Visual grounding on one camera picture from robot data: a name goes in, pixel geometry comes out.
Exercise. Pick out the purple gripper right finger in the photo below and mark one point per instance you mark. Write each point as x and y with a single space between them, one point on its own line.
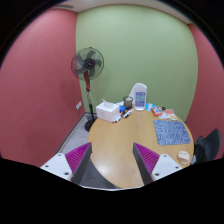
153 166

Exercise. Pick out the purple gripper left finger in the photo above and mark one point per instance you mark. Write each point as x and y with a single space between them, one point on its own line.
70 166

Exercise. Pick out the blue patterned mouse pad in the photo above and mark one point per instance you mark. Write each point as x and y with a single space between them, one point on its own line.
171 133

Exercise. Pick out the white computer mouse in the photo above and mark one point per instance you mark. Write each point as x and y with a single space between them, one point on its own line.
184 157

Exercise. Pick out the orange snack packet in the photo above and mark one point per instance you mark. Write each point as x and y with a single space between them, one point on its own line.
157 111

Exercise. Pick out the white yellow snack packet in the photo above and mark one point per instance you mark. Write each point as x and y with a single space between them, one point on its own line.
168 114

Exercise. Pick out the red white marker pen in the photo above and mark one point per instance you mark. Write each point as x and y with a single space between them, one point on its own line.
128 113

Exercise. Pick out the white tissue box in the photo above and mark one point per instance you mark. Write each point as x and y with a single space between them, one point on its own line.
108 111

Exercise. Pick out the blue small object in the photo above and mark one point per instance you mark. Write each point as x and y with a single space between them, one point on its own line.
122 109

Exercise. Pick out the black office chair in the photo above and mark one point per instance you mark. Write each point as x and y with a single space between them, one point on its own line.
206 149

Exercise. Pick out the dark glass jar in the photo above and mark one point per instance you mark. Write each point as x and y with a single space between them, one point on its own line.
128 102

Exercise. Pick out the white air purifier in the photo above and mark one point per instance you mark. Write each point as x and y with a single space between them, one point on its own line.
139 93

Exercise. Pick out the black red standing fan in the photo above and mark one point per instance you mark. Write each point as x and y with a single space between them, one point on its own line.
87 64

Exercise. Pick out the white wall socket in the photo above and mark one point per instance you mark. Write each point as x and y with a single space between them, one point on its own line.
78 105

